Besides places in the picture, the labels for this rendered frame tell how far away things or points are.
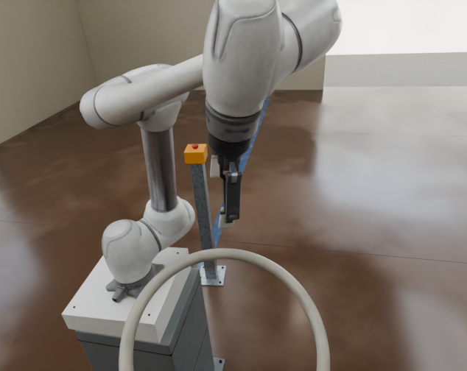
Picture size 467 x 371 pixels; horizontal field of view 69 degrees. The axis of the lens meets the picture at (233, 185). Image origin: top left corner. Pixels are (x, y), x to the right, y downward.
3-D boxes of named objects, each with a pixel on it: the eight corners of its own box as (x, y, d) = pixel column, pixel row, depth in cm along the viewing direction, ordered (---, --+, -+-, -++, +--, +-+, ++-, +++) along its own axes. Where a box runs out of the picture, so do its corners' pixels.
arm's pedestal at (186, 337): (106, 437, 172) (53, 340, 130) (147, 347, 213) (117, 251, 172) (201, 459, 162) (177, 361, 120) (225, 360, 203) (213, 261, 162)
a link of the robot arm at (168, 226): (138, 237, 147) (178, 211, 159) (161, 260, 140) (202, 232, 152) (104, 66, 94) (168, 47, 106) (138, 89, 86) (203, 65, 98)
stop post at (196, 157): (226, 266, 269) (213, 139, 213) (223, 285, 252) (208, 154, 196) (201, 266, 271) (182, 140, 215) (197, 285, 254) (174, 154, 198)
